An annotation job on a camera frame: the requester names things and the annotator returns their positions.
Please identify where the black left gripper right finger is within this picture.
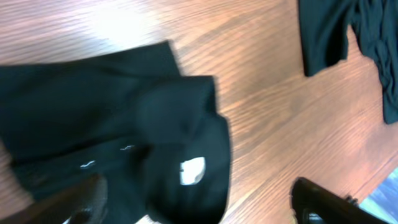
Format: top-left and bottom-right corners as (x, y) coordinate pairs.
(290, 177), (387, 224)

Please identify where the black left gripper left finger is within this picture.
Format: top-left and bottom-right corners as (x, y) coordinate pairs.
(1, 175), (108, 224)

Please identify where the black polo shirt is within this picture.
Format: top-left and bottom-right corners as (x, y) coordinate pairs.
(1, 42), (231, 223)

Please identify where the black t-shirt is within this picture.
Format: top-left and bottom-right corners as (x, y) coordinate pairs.
(298, 0), (397, 124)

